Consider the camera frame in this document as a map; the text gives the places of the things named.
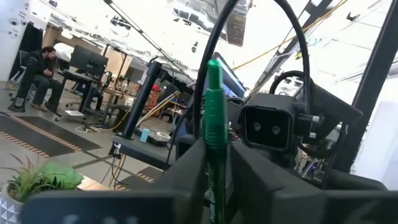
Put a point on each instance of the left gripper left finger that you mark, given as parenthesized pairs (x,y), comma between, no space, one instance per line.
(124,208)

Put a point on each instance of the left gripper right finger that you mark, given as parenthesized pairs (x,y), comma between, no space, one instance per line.
(295,208)

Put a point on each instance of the green ballpoint pen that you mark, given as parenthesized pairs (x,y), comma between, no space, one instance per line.
(214,118)

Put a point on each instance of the black orange-striped floor mat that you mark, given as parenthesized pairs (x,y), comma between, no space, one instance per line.
(140,180)
(46,140)

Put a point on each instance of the light green leafy plant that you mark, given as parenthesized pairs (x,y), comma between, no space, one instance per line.
(66,175)

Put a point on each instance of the small teal box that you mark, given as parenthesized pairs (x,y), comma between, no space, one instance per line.
(145,135)

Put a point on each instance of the lit computer screen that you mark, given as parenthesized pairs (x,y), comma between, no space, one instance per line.
(231,84)

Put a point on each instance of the spiky green succulent plant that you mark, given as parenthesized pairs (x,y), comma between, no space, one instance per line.
(28,183)

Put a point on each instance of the black pole stand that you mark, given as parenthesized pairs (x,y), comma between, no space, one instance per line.
(141,99)

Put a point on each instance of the red rack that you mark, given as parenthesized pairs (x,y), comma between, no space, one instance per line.
(154,96)

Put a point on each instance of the triangle-patterned grey planter pot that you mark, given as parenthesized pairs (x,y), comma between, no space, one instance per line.
(7,208)

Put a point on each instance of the black office desk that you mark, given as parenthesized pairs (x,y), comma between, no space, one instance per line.
(77,77)

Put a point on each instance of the black computer monitor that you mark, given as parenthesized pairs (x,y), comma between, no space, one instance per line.
(88,60)

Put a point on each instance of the person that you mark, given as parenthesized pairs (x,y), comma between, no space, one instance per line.
(34,71)

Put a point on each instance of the white round object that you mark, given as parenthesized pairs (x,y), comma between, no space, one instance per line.
(63,51)

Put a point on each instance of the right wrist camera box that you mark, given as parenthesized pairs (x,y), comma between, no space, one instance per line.
(267,127)

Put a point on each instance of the thin black ceiling rail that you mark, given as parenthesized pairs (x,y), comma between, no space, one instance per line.
(140,31)

